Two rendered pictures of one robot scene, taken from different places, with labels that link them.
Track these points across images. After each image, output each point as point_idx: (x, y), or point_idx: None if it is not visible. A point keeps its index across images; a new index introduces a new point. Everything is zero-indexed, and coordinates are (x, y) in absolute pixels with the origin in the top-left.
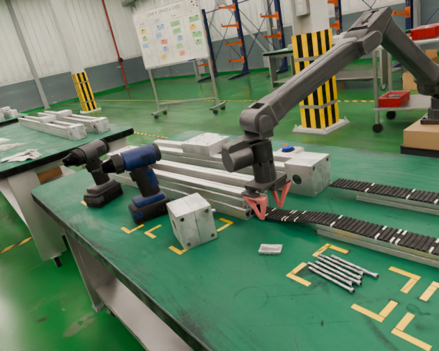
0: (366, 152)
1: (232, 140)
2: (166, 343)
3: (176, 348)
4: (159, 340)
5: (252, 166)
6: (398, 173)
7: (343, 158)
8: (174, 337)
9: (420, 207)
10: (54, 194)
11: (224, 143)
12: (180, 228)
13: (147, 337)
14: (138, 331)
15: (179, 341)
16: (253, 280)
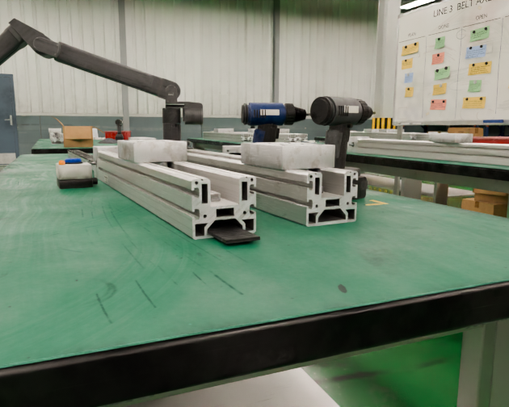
0: None
1: (192, 102)
2: (298, 388)
3: (285, 379)
4: (308, 394)
5: (180, 127)
6: (44, 174)
7: (23, 182)
8: (285, 391)
9: None
10: (493, 222)
11: (199, 102)
12: None
13: (326, 403)
14: None
15: (279, 385)
16: None
